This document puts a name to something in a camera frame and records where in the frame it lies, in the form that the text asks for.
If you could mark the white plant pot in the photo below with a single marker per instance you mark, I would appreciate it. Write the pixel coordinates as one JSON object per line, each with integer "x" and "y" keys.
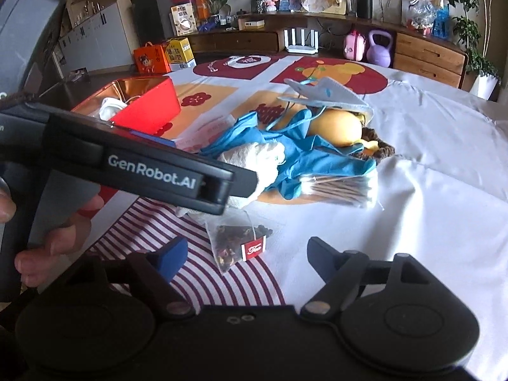
{"x": 484, "y": 86}

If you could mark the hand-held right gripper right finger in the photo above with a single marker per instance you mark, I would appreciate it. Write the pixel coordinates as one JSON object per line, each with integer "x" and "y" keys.
{"x": 323, "y": 256}

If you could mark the white sideboard cabinet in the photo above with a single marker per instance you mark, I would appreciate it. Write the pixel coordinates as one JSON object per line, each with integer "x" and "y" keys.
{"x": 99, "y": 37}

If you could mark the small potted plant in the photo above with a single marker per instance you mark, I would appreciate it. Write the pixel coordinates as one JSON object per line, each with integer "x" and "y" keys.
{"x": 217, "y": 6}

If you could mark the printed tablecloth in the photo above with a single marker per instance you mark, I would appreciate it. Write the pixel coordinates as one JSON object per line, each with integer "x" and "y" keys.
{"x": 428, "y": 174}

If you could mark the yellow gourd-shaped toy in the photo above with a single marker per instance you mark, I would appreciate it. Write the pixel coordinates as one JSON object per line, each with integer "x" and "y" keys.
{"x": 335, "y": 127}

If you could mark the light blue patterned face mask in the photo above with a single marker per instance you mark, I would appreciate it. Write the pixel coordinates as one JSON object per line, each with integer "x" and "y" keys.
{"x": 329, "y": 95}

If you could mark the yellow carton box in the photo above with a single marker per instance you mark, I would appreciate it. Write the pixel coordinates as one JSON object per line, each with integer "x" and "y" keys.
{"x": 180, "y": 53}

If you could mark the white router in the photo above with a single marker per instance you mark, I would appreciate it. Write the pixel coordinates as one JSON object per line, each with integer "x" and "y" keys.
{"x": 302, "y": 41}

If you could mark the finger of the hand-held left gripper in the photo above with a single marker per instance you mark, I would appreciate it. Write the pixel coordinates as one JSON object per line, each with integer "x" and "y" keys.
{"x": 238, "y": 186}
{"x": 154, "y": 138}

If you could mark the tall green plant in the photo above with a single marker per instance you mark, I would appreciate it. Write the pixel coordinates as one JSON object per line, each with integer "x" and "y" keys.
{"x": 466, "y": 27}

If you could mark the pink toy suitcase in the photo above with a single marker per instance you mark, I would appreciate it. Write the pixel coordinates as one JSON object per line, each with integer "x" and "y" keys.
{"x": 354, "y": 46}

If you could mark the orange gift box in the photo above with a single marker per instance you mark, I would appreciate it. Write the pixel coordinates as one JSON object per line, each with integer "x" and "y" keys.
{"x": 151, "y": 59}

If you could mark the blue rubber gloves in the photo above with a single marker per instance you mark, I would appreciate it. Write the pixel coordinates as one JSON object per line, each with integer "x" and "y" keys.
{"x": 301, "y": 160}

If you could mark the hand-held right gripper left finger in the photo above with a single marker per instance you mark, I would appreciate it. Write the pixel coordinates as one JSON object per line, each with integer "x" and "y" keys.
{"x": 173, "y": 257}

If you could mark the white bundle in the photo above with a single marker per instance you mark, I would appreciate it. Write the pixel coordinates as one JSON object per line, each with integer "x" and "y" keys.
{"x": 113, "y": 107}

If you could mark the black cabinet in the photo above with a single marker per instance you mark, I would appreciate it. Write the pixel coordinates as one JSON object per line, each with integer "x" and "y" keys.
{"x": 154, "y": 16}

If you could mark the flat yellow white box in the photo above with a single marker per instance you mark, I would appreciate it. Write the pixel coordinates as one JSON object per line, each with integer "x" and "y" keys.
{"x": 251, "y": 24}

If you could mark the black speaker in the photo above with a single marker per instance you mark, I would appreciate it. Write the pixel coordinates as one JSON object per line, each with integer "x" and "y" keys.
{"x": 364, "y": 5}

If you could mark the person's left hand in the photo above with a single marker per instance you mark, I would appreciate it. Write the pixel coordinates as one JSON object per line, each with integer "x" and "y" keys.
{"x": 67, "y": 234}

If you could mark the white towel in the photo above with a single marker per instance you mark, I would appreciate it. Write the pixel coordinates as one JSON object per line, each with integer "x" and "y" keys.
{"x": 258, "y": 160}

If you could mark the bag of cotton swabs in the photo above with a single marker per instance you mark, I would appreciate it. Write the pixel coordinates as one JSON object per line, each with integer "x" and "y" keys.
{"x": 341, "y": 190}

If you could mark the wooden media cabinet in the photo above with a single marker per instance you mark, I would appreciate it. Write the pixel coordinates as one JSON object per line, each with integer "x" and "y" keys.
{"x": 428, "y": 57}

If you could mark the purple kettlebell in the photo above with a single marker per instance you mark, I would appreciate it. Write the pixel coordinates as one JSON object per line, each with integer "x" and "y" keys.
{"x": 380, "y": 51}

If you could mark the clear plastic bag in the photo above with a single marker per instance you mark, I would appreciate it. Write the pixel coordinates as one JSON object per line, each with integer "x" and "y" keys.
{"x": 421, "y": 11}

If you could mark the white and yellow box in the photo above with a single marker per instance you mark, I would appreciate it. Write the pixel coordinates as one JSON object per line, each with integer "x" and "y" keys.
{"x": 183, "y": 19}

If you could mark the pyramid tea bag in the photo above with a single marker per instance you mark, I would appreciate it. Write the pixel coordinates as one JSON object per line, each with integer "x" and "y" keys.
{"x": 234, "y": 242}

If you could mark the red tin box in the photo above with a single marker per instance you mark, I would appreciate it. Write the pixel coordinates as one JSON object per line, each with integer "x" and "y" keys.
{"x": 153, "y": 107}

